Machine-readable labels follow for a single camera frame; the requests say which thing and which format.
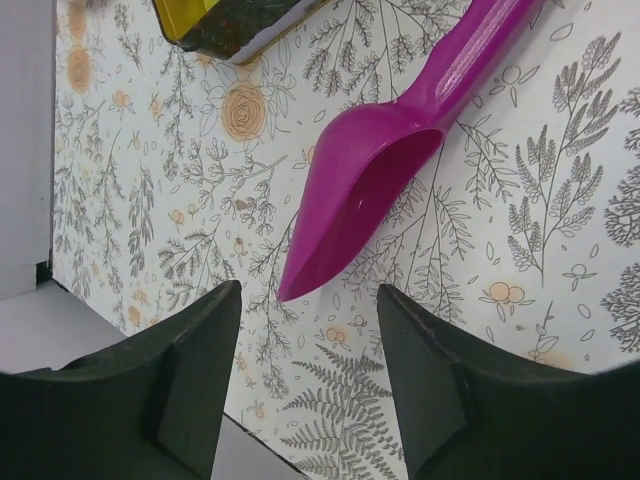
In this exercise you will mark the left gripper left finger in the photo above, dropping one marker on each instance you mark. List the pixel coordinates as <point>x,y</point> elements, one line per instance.
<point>147,407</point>

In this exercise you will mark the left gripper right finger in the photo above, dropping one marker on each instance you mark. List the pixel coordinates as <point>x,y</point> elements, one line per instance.
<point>467,409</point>

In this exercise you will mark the purple plastic scoop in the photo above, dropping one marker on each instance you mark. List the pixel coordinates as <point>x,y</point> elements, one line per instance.
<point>366,156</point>

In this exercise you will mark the dark tin translucent star candies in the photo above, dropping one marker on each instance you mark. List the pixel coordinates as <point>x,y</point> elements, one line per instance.
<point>230,30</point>

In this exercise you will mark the floral table mat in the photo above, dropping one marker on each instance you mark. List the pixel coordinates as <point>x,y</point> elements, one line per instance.
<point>175,171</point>

